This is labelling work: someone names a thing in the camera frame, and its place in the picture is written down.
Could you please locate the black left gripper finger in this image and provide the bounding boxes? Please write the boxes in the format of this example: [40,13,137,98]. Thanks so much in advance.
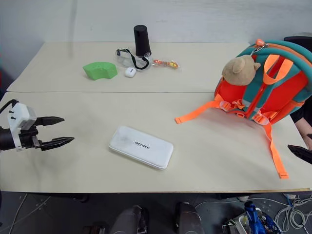
[36,117,66,127]
[40,136,75,152]

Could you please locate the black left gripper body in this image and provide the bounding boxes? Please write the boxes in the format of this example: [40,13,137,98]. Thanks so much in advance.
[19,117,44,150]

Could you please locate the orange and teal backpack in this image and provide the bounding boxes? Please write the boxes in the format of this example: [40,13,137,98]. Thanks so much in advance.
[174,38,312,180]

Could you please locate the white rectangular case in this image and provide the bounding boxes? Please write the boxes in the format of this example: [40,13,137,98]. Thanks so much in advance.
[108,125,175,171]

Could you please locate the black bulky shape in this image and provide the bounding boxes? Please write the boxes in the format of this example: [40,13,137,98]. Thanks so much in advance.
[291,99,312,147]

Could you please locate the green curved foam block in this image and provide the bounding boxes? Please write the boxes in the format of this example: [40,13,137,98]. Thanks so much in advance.
[82,61,119,81]

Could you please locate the blue patterned bag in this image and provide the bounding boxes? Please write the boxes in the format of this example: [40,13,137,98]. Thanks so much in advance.
[243,200,279,234]

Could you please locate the tan plush bear head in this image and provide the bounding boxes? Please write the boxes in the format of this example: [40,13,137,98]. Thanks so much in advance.
[221,54,261,86]

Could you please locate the clear safety goggles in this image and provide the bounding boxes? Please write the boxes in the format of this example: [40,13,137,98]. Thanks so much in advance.
[115,47,154,72]

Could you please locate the dark rounded shape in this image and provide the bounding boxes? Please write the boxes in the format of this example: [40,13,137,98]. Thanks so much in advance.
[114,205,150,234]
[175,201,206,234]

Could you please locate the black cylindrical speaker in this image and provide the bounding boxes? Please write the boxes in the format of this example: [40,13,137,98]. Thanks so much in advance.
[133,24,153,58]

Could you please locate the orange candy packet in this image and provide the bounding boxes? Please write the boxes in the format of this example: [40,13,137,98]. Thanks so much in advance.
[152,58,182,71]

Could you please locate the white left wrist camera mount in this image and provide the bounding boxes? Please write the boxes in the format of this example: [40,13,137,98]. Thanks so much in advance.
[6,102,38,152]

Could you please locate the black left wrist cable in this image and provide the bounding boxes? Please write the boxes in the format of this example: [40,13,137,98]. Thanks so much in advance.
[0,99,19,114]

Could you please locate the white floor cable bundle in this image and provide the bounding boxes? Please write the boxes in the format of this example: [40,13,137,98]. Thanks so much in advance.
[274,192,312,230]

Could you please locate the thin white floor cable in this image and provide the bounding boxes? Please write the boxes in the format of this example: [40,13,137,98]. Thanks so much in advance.
[9,194,51,234]

